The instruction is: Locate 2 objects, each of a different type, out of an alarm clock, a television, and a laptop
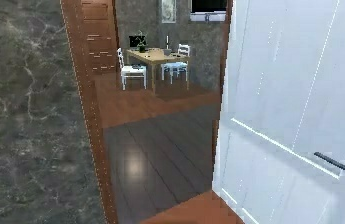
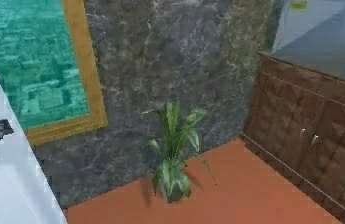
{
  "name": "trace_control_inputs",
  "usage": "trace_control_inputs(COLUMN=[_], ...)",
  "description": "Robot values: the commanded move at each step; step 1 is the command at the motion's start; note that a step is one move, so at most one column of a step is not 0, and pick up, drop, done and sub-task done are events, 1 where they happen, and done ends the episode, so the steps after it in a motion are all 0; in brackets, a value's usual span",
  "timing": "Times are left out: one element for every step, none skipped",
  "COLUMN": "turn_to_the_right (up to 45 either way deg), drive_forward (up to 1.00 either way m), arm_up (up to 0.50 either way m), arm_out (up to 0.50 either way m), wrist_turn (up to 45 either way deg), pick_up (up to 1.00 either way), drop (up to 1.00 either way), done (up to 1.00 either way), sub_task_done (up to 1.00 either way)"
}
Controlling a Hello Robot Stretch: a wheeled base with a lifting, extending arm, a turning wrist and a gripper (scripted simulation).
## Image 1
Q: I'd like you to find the brown wooden door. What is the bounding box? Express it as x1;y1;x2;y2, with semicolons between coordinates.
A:
79;0;118;75

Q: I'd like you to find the black door handle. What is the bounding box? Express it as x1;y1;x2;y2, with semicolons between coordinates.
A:
313;151;345;179

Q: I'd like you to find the white room door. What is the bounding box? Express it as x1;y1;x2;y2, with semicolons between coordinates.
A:
211;0;345;224

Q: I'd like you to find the light wooden table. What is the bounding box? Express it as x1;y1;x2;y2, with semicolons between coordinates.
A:
126;47;191;94

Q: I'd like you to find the white chair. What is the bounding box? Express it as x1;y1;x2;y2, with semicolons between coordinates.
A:
160;43;192;85
116;47;148;91

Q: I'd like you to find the green house plant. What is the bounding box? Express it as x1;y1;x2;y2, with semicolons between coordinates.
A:
136;31;148;54

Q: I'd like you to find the framed wall picture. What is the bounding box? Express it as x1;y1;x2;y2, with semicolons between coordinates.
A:
161;0;178;24

